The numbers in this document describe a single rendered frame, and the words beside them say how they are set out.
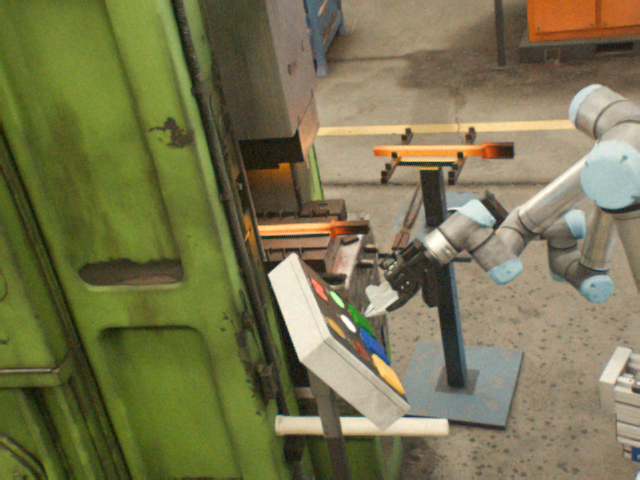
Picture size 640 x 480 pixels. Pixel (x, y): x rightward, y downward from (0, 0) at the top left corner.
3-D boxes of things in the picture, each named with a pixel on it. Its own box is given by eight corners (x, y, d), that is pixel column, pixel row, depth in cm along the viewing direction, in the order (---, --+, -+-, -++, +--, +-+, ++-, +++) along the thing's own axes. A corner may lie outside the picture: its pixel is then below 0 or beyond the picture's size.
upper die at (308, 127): (320, 126, 255) (314, 93, 250) (304, 162, 239) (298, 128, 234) (173, 136, 266) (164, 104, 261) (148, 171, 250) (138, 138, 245)
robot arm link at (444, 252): (451, 242, 222) (463, 260, 215) (435, 255, 223) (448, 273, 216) (432, 223, 218) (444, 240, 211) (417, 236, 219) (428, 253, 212)
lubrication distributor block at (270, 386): (283, 392, 249) (273, 350, 242) (277, 409, 244) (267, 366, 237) (270, 392, 250) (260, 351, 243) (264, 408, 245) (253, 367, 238)
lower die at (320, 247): (341, 238, 273) (336, 213, 269) (328, 279, 257) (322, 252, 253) (203, 244, 284) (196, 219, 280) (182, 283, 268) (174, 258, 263)
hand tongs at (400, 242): (427, 160, 352) (427, 157, 351) (439, 160, 351) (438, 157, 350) (391, 250, 304) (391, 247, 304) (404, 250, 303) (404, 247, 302)
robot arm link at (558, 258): (564, 293, 250) (562, 258, 244) (542, 272, 259) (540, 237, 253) (592, 284, 251) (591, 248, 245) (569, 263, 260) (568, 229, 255)
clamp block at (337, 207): (348, 216, 283) (345, 197, 280) (343, 232, 276) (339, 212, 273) (309, 218, 286) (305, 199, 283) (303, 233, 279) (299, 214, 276)
